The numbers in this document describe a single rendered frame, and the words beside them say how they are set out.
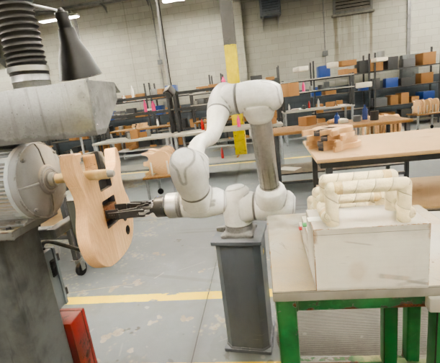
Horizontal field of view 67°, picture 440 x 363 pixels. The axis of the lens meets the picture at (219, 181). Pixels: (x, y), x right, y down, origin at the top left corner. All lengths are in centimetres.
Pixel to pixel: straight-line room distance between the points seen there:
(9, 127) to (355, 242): 95
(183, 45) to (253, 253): 1097
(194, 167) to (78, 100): 35
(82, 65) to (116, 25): 1202
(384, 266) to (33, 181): 103
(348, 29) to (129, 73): 756
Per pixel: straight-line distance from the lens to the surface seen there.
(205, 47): 1222
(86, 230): 112
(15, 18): 109
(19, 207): 117
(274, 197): 168
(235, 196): 175
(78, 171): 109
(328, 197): 85
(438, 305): 103
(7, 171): 116
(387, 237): 90
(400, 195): 89
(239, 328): 208
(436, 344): 115
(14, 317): 141
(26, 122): 104
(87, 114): 94
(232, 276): 189
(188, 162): 95
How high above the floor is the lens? 144
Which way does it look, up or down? 14 degrees down
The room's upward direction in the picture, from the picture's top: 7 degrees counter-clockwise
